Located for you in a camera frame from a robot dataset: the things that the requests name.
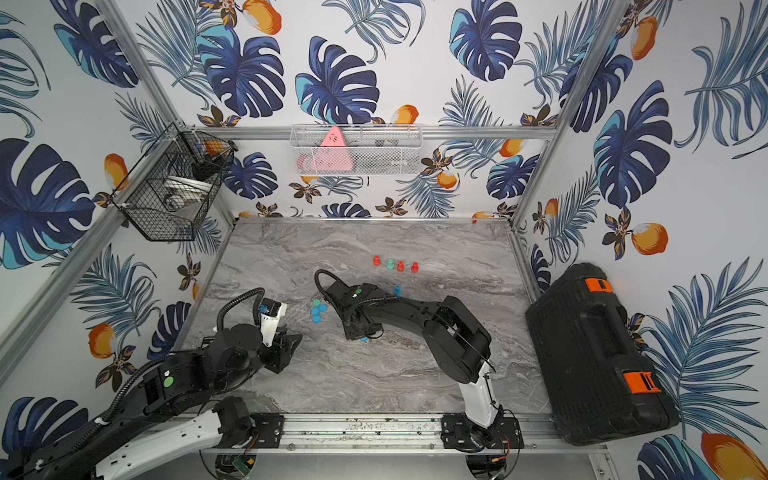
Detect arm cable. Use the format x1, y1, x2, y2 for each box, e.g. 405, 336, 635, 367
313, 268, 340, 300
215, 287, 266, 334

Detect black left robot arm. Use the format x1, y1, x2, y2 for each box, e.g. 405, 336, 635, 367
1, 324, 303, 479

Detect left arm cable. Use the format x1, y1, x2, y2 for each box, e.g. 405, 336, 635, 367
215, 287, 266, 334

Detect black wire basket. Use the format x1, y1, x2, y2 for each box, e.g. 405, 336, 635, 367
109, 124, 237, 242

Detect black plastic tool case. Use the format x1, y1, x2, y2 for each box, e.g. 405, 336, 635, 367
526, 263, 680, 446

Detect pink triangular object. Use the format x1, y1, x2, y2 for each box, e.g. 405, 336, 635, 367
311, 126, 354, 173

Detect clear wall shelf basket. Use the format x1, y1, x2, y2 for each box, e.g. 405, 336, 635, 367
290, 124, 423, 176

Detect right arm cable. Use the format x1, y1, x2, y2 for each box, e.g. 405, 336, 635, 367
313, 268, 340, 300

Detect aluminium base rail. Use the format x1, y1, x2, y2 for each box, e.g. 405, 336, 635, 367
207, 413, 608, 455

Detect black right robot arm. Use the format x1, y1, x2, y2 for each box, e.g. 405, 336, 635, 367
323, 280, 510, 453

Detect white items in wire basket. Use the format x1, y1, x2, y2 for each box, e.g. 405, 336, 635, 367
163, 176, 213, 222

